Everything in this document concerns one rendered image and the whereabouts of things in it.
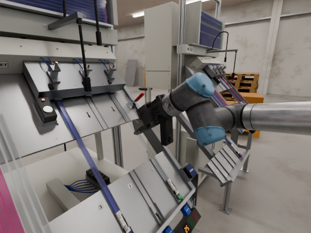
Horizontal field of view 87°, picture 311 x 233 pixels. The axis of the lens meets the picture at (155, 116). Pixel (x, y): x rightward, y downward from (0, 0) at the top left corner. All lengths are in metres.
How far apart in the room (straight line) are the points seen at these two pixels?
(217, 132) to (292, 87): 8.80
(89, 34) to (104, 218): 0.70
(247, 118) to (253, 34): 8.82
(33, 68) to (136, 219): 0.57
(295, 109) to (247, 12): 9.09
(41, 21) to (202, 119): 0.64
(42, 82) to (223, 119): 0.56
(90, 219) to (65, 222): 0.06
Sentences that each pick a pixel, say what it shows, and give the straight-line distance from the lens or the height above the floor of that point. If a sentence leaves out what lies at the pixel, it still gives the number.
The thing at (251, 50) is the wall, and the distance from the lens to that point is 9.20.
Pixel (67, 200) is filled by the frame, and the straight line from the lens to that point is 0.86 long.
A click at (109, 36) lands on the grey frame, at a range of 0.90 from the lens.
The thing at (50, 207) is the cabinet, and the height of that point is 0.62.
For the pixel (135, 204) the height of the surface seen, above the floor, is 0.79.
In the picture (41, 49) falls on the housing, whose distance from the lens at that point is 0.72.
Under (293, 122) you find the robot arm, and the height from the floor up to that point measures 1.08.
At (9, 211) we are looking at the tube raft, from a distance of 0.51.
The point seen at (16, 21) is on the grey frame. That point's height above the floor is 1.34.
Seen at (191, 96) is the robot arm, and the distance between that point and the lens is 0.45.
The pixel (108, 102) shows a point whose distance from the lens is 0.73.
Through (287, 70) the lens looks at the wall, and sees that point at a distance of 9.15.
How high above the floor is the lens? 1.20
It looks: 17 degrees down
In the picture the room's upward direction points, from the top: 1 degrees counter-clockwise
